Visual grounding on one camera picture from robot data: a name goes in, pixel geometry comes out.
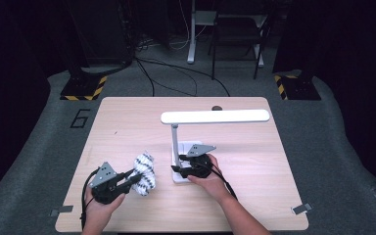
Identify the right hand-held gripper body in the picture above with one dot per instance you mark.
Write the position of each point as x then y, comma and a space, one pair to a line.
200, 166

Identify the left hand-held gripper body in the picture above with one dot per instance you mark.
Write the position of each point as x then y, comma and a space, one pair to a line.
106, 191

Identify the black white patterned cloth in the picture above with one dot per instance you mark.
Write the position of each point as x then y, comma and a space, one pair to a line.
145, 166

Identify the white desk lamp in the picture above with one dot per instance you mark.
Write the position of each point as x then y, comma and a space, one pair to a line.
215, 116

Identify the person's right hand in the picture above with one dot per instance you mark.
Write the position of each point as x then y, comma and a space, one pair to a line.
213, 186

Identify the person's left hand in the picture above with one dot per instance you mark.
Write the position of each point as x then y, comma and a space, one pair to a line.
99, 213

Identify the grey tape strip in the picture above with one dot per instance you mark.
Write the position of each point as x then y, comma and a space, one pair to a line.
62, 210
302, 208

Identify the black yellow striped stand base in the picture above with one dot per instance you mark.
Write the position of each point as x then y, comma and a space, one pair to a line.
298, 88
81, 88

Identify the black chair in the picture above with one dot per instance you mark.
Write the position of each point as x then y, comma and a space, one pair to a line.
238, 29

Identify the dark cabinet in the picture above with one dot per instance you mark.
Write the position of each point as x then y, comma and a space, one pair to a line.
101, 32

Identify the white desk frame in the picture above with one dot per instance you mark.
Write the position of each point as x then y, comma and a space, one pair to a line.
192, 39

